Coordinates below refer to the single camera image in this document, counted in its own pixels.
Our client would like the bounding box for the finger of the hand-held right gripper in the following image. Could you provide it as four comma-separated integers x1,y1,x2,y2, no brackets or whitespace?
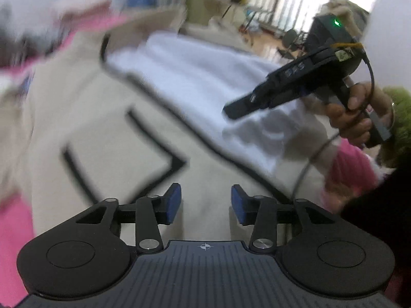
222,88,277,121
268,85,310,108

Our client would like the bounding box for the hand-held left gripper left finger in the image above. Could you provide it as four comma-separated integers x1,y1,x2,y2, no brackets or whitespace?
75,183,182,254

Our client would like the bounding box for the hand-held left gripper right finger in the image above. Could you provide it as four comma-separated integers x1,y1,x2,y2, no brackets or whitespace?
231,184,338,253

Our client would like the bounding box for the beige zip jacket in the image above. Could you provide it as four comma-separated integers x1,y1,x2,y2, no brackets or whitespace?
0,6,386,247

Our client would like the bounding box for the person's right forearm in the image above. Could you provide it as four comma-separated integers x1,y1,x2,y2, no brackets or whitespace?
377,86,411,169

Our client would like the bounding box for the person's right hand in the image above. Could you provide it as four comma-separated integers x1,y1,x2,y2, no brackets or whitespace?
326,83,394,148

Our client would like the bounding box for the black chair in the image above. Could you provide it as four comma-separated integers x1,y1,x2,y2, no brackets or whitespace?
283,29,309,58

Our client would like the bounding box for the folding table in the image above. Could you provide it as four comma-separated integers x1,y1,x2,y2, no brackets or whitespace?
205,0,251,33

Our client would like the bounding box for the pink checkered folded blanket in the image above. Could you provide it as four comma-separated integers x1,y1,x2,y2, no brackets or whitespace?
56,0,113,23

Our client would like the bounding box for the black cable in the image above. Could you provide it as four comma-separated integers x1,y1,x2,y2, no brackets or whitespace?
291,43,376,203

